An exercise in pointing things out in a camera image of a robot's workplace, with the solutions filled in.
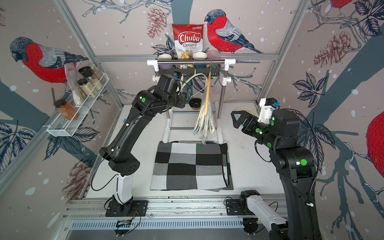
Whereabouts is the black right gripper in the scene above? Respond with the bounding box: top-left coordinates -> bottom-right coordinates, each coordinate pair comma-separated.
231,110 -> 280,150

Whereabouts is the black grey checkered scarf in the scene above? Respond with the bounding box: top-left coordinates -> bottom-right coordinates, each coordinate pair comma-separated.
150,141 -> 234,192

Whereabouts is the black lid spice jar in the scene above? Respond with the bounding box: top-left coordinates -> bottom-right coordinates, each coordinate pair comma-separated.
78,78 -> 97,98
78,66 -> 103,91

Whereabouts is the white wire spice rack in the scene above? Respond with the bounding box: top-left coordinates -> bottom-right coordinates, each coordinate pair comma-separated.
47,73 -> 110,137

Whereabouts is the blue cream plaid scarf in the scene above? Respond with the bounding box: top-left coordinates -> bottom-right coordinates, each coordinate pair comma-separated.
193,99 -> 216,145

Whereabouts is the orange wooden hanger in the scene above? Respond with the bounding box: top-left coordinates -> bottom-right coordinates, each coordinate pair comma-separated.
204,62 -> 213,119

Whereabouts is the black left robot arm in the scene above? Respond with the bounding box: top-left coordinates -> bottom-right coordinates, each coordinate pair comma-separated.
99,74 -> 187,208

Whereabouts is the orange spice jar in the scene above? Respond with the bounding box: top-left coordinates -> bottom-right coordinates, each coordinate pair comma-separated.
54,99 -> 79,121

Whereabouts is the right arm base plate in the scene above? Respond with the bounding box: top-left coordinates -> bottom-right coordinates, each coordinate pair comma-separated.
224,197 -> 255,217

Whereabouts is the small black bowl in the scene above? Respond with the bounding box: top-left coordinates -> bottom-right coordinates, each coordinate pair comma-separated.
189,98 -> 202,111

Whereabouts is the black wall shelf basket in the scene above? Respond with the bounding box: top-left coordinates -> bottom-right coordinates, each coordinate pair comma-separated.
147,60 -> 225,77

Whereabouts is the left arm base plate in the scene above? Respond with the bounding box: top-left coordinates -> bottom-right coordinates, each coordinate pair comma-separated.
105,199 -> 149,218

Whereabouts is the cream wooden hanger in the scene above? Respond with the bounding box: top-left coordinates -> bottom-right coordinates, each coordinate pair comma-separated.
179,65 -> 208,95

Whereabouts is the white steel clothes rack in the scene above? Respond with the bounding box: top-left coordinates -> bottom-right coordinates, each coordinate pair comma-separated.
146,58 -> 237,144

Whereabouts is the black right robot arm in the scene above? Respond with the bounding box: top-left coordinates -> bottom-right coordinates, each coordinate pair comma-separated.
231,109 -> 322,240

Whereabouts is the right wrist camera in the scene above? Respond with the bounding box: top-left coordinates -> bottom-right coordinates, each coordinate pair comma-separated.
258,98 -> 280,125

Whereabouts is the red Chuba chips bag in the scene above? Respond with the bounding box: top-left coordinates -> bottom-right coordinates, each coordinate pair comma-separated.
172,24 -> 204,59

